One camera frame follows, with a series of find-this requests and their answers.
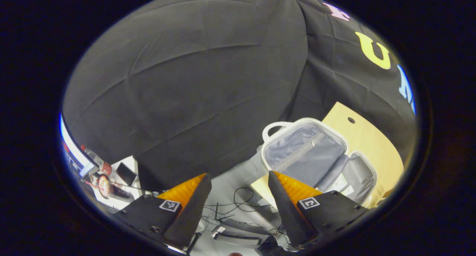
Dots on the round red white object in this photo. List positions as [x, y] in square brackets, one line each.
[105, 186]

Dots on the black backdrop cloth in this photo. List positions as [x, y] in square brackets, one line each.
[186, 81]

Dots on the bright monitor screen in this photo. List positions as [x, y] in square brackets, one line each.
[74, 148]

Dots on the black flat device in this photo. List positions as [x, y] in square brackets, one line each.
[126, 173]

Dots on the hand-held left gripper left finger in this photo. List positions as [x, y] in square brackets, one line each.
[193, 215]

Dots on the grey power strip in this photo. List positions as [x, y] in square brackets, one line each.
[238, 233]

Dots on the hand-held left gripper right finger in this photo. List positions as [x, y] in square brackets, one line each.
[284, 215]

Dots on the red label bottle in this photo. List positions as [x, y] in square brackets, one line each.
[98, 162]

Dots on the white suitcase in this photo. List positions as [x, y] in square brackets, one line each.
[297, 155]

